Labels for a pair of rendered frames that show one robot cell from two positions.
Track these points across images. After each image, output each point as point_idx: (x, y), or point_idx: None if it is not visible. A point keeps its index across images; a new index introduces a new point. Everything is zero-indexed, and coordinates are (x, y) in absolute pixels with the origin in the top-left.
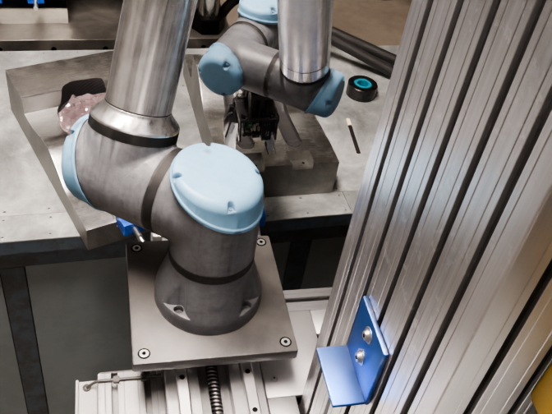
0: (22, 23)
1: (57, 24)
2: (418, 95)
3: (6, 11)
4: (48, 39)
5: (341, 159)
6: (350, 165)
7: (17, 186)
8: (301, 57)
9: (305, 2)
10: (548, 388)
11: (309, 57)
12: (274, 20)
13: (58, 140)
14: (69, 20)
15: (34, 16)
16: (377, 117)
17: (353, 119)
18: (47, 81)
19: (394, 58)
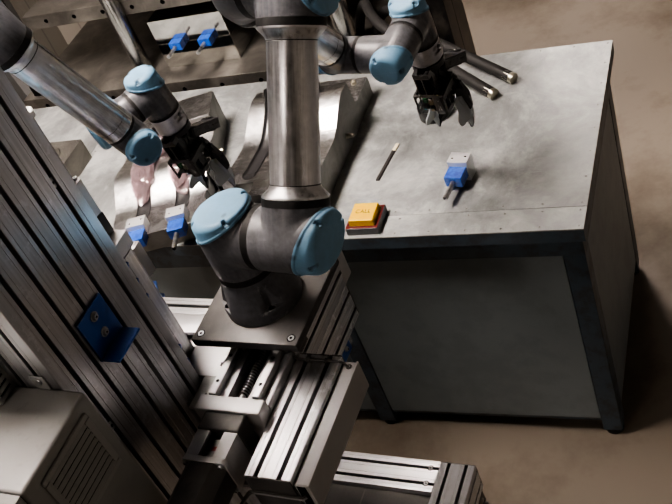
0: (207, 62)
1: (232, 60)
2: None
3: (192, 54)
4: (215, 77)
5: (356, 187)
6: (359, 193)
7: (110, 208)
8: (88, 128)
9: (49, 98)
10: None
11: (92, 128)
12: (141, 89)
13: (124, 174)
14: (243, 55)
15: (214, 56)
16: (429, 141)
17: (403, 144)
18: (147, 124)
19: (494, 70)
